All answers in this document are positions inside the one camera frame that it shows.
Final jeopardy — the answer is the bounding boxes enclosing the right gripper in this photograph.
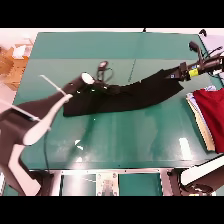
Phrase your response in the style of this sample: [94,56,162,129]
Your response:
[178,61,192,82]

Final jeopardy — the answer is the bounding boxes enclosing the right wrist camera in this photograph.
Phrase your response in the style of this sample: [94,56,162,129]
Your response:
[188,40,205,64]

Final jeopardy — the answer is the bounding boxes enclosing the red garment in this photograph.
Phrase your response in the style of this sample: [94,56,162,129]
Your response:
[192,87,224,155]

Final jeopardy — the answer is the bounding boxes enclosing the silver frame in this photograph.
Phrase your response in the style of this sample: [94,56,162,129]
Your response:
[0,166,224,197]

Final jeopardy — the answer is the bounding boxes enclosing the brown cardboard box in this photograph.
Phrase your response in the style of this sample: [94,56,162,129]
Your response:
[0,45,32,92]

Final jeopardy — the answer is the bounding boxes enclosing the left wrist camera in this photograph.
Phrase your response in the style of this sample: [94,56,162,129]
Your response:
[96,60,114,83]

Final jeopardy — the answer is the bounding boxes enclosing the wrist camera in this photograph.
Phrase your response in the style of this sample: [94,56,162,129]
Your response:
[188,40,205,64]
[96,60,114,83]

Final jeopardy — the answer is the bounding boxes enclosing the black garment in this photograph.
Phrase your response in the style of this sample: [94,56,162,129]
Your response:
[62,68,185,118]

